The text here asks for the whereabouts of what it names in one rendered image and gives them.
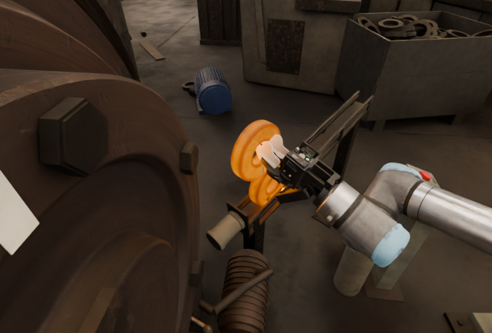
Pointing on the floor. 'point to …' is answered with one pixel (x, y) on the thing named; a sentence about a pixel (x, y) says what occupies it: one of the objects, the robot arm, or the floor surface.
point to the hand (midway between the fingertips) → (258, 145)
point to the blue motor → (212, 91)
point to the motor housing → (256, 304)
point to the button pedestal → (390, 274)
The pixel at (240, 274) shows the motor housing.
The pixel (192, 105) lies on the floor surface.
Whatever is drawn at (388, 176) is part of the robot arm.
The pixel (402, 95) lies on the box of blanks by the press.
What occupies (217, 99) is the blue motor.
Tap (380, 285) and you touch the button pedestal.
